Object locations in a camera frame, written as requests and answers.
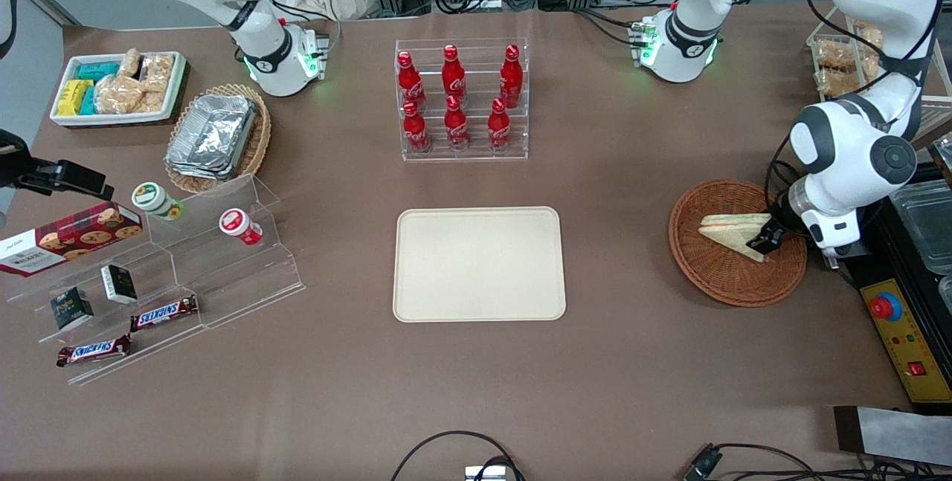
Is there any triangular sandwich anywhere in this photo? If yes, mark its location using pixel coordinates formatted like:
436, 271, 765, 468
698, 213, 776, 264

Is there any round brown wicker basket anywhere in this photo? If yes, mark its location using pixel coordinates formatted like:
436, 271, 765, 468
667, 178, 809, 309

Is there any oval light wicker basket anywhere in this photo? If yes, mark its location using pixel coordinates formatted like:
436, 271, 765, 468
164, 83, 273, 196

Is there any beige rectangular tray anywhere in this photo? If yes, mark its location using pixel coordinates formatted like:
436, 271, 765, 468
392, 206, 567, 323

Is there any red tartan cookie box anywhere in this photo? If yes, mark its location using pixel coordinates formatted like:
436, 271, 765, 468
0, 201, 144, 278

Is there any white rectangular snack bin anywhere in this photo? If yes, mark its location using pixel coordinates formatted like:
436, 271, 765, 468
49, 51, 188, 129

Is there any yellow snack packet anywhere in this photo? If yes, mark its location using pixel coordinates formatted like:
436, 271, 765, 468
57, 80, 94, 117

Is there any green lidded yogurt cup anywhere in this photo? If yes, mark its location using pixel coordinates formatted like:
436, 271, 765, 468
132, 181, 184, 222

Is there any large shiny food container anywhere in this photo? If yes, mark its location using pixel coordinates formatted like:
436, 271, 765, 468
889, 179, 952, 275

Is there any small black carton box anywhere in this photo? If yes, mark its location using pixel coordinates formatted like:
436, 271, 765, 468
100, 264, 139, 306
50, 287, 95, 332

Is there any black sealing machine yellow panel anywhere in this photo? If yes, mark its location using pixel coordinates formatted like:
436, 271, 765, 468
840, 94, 952, 416

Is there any clear bag of puffed snacks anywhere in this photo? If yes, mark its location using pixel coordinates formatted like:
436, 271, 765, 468
854, 20, 886, 51
817, 39, 863, 71
817, 68, 867, 97

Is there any aluminium foil container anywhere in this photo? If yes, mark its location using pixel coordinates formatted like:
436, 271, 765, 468
165, 94, 258, 173

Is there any brown snickers bar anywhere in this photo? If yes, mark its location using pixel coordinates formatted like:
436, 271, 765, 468
129, 294, 200, 332
56, 334, 133, 369

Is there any red lidded yogurt cup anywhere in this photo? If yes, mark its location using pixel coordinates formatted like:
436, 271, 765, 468
219, 208, 263, 247

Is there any clear acrylic stepped stand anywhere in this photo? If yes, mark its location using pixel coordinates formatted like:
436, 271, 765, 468
6, 172, 307, 387

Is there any grey flat board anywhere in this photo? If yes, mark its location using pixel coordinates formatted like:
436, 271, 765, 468
833, 405, 952, 467

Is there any red cola bottle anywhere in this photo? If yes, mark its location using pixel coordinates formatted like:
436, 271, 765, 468
443, 95, 472, 152
396, 51, 427, 112
499, 44, 524, 109
487, 98, 512, 153
441, 45, 468, 103
402, 100, 432, 155

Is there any clear acrylic bottle rack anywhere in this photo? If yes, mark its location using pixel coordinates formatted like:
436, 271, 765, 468
393, 37, 531, 163

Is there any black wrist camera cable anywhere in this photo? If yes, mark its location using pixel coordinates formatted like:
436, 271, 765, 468
765, 135, 795, 223

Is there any white wire rack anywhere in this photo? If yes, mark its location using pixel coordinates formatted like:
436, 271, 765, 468
806, 16, 952, 106

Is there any black cable with connector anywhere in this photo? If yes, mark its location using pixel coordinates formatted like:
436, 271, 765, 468
683, 442, 952, 481

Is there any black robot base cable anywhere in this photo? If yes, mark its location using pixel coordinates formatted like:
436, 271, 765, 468
573, 9, 640, 47

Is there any black arched cable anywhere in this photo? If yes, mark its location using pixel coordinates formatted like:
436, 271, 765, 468
390, 430, 526, 481

